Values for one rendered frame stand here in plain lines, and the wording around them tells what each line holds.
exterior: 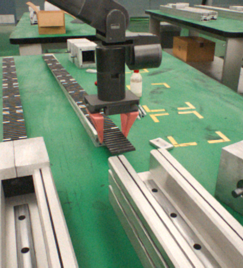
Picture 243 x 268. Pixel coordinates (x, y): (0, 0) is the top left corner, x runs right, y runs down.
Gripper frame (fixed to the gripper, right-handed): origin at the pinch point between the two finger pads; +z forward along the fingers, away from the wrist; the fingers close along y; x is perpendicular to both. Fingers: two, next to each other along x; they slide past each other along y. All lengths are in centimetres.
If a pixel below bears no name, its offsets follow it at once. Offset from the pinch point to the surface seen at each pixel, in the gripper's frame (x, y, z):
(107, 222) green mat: -22.5, -8.2, 2.9
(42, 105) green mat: 34.2, -11.6, 2.8
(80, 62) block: 75, 10, 0
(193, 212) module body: -31.7, 0.8, -3.4
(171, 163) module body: -22.5, 2.3, -5.4
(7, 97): 35.4, -21.2, -0.7
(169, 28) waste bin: 411, 227, 34
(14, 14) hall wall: 1074, 12, 53
